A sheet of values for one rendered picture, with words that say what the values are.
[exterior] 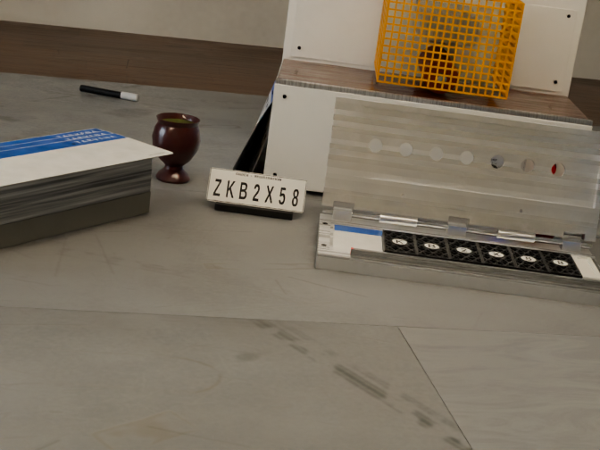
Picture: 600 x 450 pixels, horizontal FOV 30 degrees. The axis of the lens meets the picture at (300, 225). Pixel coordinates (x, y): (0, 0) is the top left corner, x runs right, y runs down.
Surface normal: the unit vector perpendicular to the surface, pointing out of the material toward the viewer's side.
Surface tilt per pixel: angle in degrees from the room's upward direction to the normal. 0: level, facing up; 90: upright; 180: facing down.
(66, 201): 90
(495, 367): 0
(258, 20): 90
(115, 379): 0
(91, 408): 0
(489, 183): 76
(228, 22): 90
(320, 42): 90
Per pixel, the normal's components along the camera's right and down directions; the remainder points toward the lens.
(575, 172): -0.01, 0.07
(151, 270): 0.13, -0.94
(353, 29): -0.04, 0.30
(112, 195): 0.80, 0.28
